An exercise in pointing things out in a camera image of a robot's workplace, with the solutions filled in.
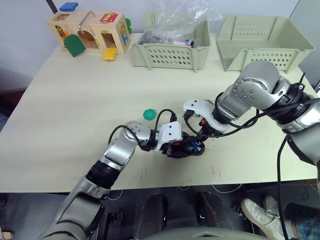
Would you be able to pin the black slanted pole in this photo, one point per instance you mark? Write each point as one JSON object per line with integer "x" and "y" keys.
{"x": 52, "y": 6}

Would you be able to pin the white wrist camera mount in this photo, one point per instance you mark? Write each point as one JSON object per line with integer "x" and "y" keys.
{"x": 200, "y": 106}
{"x": 171, "y": 132}

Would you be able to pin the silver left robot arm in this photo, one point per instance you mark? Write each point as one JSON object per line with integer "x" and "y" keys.
{"x": 117, "y": 152}

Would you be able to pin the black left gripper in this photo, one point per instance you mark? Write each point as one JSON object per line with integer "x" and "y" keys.
{"x": 172, "y": 149}

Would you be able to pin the clear plastic bag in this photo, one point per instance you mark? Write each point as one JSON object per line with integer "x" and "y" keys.
{"x": 180, "y": 22}

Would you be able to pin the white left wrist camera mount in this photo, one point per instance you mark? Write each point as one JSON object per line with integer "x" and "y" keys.
{"x": 171, "y": 132}

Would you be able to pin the large pale green perforated bin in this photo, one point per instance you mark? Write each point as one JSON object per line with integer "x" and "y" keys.
{"x": 262, "y": 42}

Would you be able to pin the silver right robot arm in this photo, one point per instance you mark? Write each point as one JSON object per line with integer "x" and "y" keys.
{"x": 255, "y": 87}

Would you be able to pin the wooden lock box toy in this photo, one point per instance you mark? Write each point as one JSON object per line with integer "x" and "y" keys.
{"x": 95, "y": 32}

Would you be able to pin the white sneaker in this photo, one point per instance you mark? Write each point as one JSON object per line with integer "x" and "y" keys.
{"x": 260, "y": 217}

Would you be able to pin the green round plastic cap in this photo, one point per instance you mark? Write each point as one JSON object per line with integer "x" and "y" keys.
{"x": 149, "y": 114}

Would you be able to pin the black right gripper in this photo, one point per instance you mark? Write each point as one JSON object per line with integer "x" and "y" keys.
{"x": 208, "y": 127}

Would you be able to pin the black mouse base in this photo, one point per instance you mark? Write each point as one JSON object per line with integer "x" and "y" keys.
{"x": 192, "y": 149}

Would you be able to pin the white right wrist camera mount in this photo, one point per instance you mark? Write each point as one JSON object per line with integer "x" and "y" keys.
{"x": 200, "y": 106}

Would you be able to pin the blue white battery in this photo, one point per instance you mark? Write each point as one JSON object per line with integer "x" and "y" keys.
{"x": 196, "y": 145}

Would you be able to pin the blue plaid trouser leg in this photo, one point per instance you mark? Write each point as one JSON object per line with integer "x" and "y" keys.
{"x": 306, "y": 228}

